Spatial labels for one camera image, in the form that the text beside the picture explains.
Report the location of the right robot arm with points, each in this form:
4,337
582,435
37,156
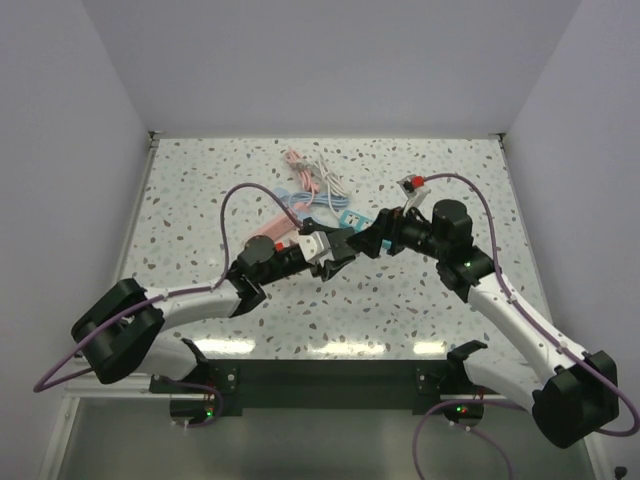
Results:
568,391

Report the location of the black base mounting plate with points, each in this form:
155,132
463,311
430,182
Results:
230,387

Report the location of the teal power strip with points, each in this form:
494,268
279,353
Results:
351,219

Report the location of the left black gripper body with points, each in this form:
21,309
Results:
287,266

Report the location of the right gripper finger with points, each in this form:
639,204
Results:
376,232
374,249

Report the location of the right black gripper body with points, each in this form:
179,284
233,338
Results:
406,233

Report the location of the pink power strip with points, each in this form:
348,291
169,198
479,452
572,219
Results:
280,229

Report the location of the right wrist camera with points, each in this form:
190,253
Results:
413,186

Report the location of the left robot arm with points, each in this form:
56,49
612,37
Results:
122,333

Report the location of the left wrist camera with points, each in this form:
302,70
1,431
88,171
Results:
314,246

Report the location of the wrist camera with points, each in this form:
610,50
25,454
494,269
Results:
413,186
314,246

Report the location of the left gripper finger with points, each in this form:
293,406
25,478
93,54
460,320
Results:
326,267
309,225

